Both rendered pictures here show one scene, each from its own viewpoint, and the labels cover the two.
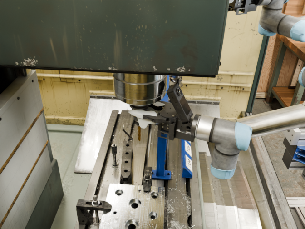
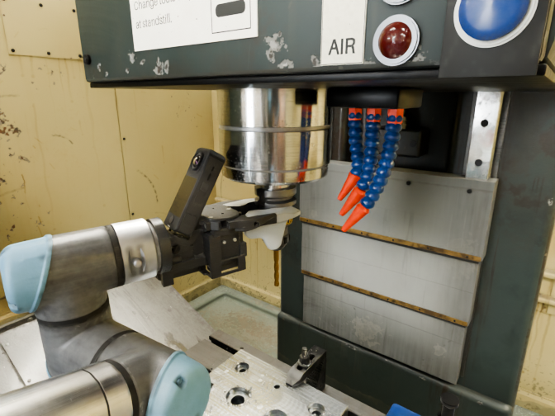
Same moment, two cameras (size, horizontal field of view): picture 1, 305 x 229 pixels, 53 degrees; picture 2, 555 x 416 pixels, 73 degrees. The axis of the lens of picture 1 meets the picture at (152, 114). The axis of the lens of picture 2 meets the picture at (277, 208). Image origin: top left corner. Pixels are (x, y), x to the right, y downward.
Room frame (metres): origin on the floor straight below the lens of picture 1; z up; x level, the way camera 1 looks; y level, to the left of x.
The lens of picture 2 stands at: (1.13, -0.41, 1.58)
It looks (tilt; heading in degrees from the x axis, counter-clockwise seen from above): 17 degrees down; 125
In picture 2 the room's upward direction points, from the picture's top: straight up
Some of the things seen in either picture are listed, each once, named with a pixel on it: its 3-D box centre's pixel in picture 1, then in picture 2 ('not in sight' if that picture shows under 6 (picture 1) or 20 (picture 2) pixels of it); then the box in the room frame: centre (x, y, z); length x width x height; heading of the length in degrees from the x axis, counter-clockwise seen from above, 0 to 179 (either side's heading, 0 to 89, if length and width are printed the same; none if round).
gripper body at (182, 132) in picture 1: (178, 123); (197, 241); (0.77, -0.08, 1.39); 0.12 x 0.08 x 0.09; 70
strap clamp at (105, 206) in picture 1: (94, 209); (305, 374); (0.78, 0.21, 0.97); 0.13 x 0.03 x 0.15; 87
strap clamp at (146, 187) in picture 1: (147, 182); not in sight; (0.93, 0.01, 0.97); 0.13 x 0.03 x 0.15; 177
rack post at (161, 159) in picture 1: (161, 151); not in sight; (1.05, -0.04, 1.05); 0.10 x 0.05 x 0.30; 87
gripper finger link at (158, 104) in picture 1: (150, 109); (274, 229); (0.84, 0.01, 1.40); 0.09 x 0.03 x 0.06; 56
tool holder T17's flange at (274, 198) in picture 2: (139, 101); (275, 194); (0.82, 0.04, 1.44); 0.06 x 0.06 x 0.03
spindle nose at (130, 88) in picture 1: (140, 74); (274, 133); (0.81, 0.04, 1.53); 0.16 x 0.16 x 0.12
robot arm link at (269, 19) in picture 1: (272, 21); not in sight; (1.23, -0.47, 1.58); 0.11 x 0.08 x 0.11; 31
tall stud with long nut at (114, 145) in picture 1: (114, 154); not in sight; (1.11, 0.17, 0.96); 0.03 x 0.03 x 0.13
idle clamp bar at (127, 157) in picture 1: (126, 162); not in sight; (1.10, 0.12, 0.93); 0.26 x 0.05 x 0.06; 2
